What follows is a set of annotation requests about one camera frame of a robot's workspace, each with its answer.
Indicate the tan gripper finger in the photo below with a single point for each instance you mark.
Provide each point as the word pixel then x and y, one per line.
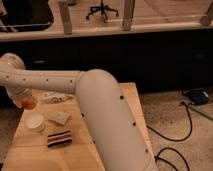
pixel 34 102

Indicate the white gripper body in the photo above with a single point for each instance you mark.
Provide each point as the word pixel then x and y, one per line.
pixel 18 94

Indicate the red yellow apple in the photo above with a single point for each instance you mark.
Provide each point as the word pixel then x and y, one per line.
pixel 27 104

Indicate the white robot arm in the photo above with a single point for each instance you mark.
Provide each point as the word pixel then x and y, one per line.
pixel 106 112

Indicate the white snack package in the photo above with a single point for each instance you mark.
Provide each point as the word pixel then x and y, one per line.
pixel 54 97

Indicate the dark cabinet upper left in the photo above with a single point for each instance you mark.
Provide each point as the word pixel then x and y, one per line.
pixel 25 15

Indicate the black office chair base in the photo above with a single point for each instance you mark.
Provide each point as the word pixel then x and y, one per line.
pixel 102 8

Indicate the blue black floor device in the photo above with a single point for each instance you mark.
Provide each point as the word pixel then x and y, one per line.
pixel 197 96

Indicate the wooden post left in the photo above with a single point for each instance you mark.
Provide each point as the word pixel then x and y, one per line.
pixel 65 16

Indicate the wooden post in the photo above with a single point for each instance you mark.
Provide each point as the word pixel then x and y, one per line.
pixel 65 16
pixel 207 18
pixel 128 14

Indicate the wooden post middle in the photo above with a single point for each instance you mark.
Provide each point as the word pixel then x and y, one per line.
pixel 128 14

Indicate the wooden post right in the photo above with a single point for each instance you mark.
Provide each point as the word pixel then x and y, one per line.
pixel 207 18

